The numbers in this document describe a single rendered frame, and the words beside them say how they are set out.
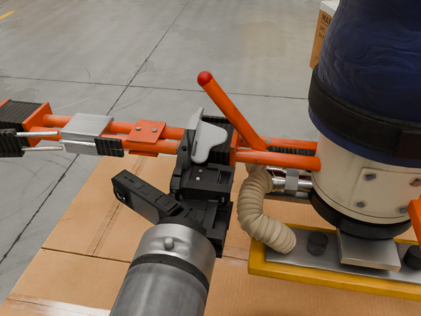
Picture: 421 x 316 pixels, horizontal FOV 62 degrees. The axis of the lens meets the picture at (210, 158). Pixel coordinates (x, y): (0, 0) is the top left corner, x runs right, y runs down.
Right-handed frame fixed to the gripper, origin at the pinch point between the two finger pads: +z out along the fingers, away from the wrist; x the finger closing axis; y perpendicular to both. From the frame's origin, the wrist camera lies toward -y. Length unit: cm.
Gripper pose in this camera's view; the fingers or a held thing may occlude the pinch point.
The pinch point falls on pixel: (198, 144)
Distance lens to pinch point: 57.6
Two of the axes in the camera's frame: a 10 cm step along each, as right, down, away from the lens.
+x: 0.0, -7.8, -6.3
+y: 9.8, 1.1, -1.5
